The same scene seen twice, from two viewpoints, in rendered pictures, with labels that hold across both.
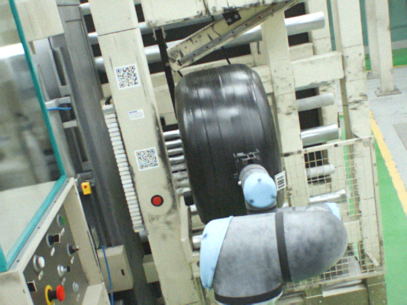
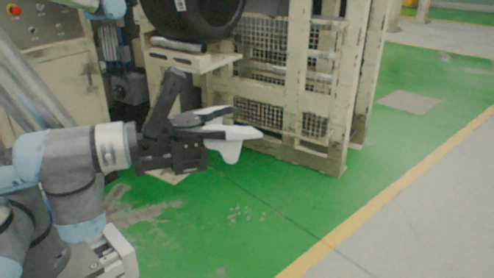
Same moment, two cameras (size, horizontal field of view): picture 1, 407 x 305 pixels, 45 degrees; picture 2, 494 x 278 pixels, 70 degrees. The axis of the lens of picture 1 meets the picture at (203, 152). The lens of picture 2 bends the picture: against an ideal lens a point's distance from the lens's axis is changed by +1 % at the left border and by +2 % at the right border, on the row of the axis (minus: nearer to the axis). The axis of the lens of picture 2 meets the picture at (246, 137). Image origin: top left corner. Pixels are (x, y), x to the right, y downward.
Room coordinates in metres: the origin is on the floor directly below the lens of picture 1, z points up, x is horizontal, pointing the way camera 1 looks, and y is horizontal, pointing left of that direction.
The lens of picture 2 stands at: (0.26, -1.30, 1.32)
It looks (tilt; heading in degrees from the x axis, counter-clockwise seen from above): 28 degrees down; 32
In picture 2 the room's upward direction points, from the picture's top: straight up
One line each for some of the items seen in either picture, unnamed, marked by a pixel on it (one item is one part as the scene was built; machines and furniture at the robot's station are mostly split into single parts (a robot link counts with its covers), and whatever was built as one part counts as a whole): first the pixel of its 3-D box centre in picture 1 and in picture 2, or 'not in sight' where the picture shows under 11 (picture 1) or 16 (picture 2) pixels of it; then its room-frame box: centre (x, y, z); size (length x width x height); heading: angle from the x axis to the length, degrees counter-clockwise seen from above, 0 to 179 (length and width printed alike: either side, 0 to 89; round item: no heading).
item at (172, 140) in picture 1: (169, 161); not in sight; (2.09, 0.16, 1.05); 0.20 x 0.15 x 0.30; 89
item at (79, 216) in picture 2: not in sight; (78, 200); (0.51, -0.81, 0.94); 0.11 x 0.08 x 0.11; 49
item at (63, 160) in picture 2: not in sight; (61, 155); (0.50, -0.82, 1.04); 0.11 x 0.08 x 0.09; 139
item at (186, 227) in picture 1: (187, 226); (170, 34); (1.71, 0.12, 0.90); 0.40 x 0.03 x 0.10; 179
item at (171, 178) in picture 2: not in sight; (173, 166); (1.69, 0.19, 0.02); 0.27 x 0.27 x 0.04; 89
